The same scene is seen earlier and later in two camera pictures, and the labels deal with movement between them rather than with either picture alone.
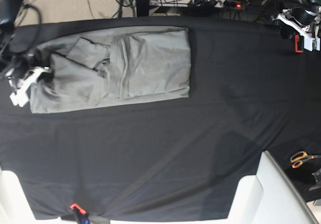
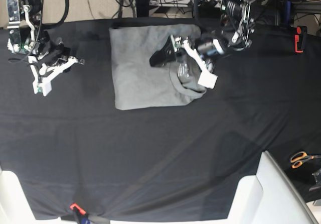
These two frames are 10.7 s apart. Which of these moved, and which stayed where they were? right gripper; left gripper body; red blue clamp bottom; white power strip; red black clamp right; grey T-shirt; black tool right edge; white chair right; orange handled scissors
Moved: grey T-shirt; left gripper body; right gripper
Stayed: white power strip; orange handled scissors; red blue clamp bottom; red black clamp right; white chair right; black tool right edge
